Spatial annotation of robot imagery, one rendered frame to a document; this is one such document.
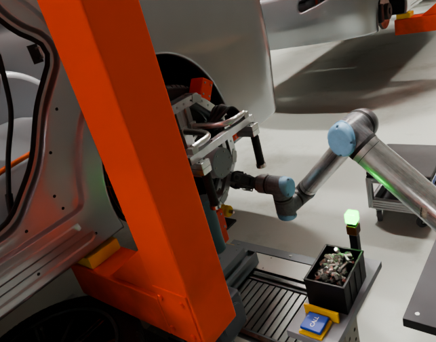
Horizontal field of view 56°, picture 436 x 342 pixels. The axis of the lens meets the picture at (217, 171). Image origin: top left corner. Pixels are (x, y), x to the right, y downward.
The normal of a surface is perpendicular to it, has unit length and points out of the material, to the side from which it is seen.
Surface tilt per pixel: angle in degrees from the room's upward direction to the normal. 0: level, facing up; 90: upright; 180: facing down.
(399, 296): 0
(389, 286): 0
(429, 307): 0
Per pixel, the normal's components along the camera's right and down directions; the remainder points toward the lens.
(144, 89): 0.77, 0.07
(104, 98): -0.59, 0.47
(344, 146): -0.79, 0.37
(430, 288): -0.25, -0.88
